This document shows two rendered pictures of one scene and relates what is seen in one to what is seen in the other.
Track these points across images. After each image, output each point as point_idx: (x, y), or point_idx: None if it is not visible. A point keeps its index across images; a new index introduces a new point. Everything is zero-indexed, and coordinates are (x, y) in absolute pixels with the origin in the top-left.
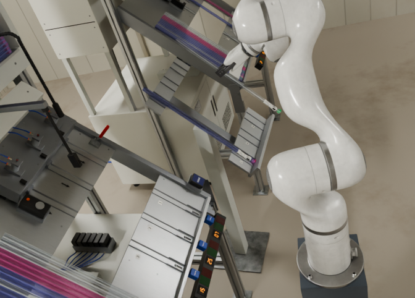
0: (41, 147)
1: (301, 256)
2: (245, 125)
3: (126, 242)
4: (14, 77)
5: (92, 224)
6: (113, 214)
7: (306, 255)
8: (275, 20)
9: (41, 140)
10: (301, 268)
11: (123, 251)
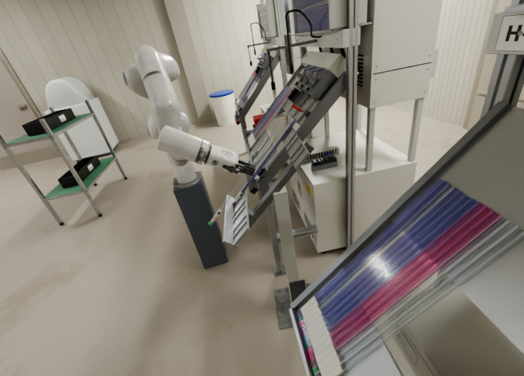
0: (304, 83)
1: (200, 176)
2: (244, 213)
3: (307, 173)
4: (334, 47)
5: (342, 172)
6: (334, 179)
7: (197, 177)
8: None
9: (309, 82)
10: (200, 173)
11: (304, 170)
